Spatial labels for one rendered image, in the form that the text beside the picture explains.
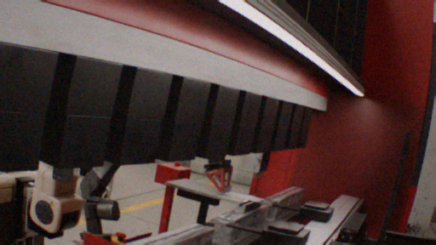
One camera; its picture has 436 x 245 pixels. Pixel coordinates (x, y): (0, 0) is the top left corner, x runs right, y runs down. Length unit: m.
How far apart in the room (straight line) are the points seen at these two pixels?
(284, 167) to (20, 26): 2.29
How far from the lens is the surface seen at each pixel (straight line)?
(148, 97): 1.03
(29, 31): 0.69
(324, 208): 1.89
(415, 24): 2.82
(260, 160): 1.93
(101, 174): 1.79
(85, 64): 0.83
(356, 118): 2.77
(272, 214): 2.32
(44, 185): 2.19
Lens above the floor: 1.33
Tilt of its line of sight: 3 degrees down
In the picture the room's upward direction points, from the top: 12 degrees clockwise
